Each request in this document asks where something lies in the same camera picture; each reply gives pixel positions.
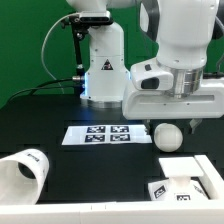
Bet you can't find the black camera pole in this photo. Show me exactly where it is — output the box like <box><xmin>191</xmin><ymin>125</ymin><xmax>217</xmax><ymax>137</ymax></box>
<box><xmin>61</xmin><ymin>14</ymin><xmax>88</xmax><ymax>93</ymax></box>

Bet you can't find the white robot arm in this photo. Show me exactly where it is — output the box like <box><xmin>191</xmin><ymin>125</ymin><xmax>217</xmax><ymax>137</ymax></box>
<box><xmin>66</xmin><ymin>0</ymin><xmax>224</xmax><ymax>121</ymax></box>

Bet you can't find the white marker sheet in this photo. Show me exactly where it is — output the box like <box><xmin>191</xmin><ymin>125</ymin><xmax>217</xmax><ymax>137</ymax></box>
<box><xmin>62</xmin><ymin>125</ymin><xmax>152</xmax><ymax>145</ymax></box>

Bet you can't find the white frame wall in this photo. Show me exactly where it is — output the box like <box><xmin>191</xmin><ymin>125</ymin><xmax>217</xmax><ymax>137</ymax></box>
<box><xmin>0</xmin><ymin>155</ymin><xmax>224</xmax><ymax>224</ymax></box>

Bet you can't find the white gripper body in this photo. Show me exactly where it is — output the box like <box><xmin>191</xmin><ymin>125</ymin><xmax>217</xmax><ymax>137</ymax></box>
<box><xmin>122</xmin><ymin>59</ymin><xmax>224</xmax><ymax>120</ymax></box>

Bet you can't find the black cable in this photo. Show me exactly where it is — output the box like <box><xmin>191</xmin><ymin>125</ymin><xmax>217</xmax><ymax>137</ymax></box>
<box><xmin>7</xmin><ymin>77</ymin><xmax>84</xmax><ymax>102</ymax></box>

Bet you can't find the white lamp base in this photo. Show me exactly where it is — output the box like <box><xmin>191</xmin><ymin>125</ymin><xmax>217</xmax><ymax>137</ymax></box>
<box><xmin>148</xmin><ymin>157</ymin><xmax>208</xmax><ymax>201</ymax></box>

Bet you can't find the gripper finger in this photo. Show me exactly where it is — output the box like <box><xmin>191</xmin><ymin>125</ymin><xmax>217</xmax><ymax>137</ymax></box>
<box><xmin>189</xmin><ymin>118</ymin><xmax>202</xmax><ymax>134</ymax></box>
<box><xmin>143</xmin><ymin>120</ymin><xmax>154</xmax><ymax>135</ymax></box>

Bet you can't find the white lamp shade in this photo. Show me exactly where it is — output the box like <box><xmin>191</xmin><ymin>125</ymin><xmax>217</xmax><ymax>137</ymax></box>
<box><xmin>0</xmin><ymin>149</ymin><xmax>49</xmax><ymax>205</ymax></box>

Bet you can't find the white lamp bulb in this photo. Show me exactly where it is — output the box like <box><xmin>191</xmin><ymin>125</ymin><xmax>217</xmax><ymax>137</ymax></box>
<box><xmin>154</xmin><ymin>123</ymin><xmax>183</xmax><ymax>152</ymax></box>

